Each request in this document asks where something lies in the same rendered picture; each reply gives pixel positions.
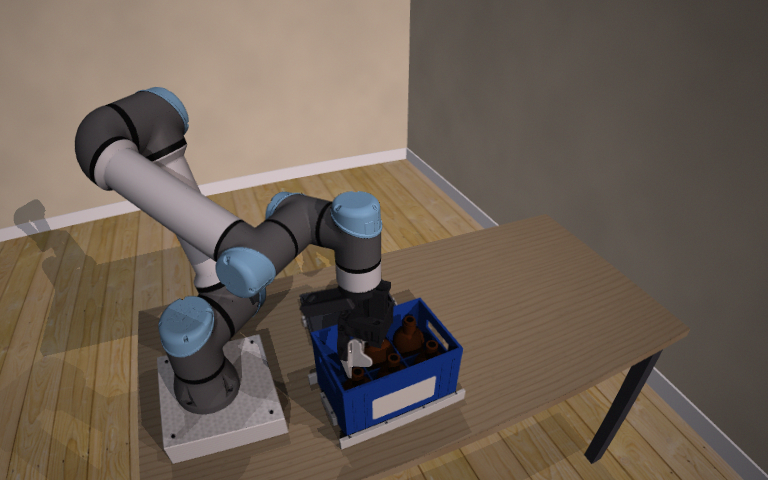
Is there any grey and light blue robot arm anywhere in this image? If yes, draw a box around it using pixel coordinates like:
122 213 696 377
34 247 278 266
75 87 382 414

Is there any blue plastic crate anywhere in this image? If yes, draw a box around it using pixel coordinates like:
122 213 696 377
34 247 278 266
315 298 463 436

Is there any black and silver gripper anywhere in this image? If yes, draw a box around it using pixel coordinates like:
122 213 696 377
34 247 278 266
337 280 394 378

